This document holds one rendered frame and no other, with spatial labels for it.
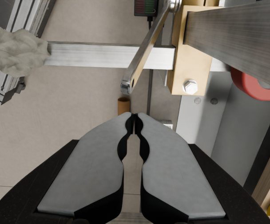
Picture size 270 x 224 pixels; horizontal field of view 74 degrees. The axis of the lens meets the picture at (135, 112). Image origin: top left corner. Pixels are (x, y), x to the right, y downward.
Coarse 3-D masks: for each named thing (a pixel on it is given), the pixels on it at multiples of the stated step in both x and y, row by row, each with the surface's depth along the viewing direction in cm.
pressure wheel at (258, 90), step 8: (232, 72) 24; (240, 72) 22; (240, 80) 22; (248, 80) 22; (256, 80) 22; (240, 88) 24; (248, 88) 22; (256, 88) 22; (264, 88) 22; (256, 96) 23; (264, 96) 23
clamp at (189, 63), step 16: (192, 0) 22; (208, 0) 21; (224, 0) 23; (176, 16) 25; (176, 32) 24; (176, 48) 24; (192, 48) 24; (176, 64) 25; (192, 64) 25; (208, 64) 24; (176, 80) 26
